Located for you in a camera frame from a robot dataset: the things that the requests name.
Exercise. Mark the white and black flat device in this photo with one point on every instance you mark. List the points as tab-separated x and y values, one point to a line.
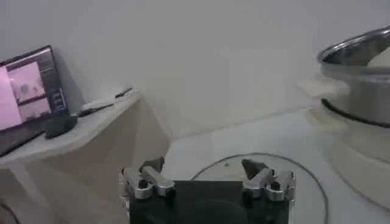
94	106

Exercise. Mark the round glass lid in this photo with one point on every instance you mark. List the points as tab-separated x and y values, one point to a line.
307	188

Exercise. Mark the beige desk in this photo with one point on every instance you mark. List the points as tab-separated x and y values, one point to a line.
79	170

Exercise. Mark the steel steamer pot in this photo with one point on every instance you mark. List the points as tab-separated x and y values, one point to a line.
359	91

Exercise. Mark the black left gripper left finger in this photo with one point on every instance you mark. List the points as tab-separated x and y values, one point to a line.
155	179

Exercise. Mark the black computer mouse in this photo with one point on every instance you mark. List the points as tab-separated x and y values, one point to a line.
60	125

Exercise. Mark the black computer monitor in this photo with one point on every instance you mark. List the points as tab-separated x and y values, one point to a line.
33	91

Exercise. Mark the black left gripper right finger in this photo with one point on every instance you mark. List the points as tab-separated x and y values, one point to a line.
262	178

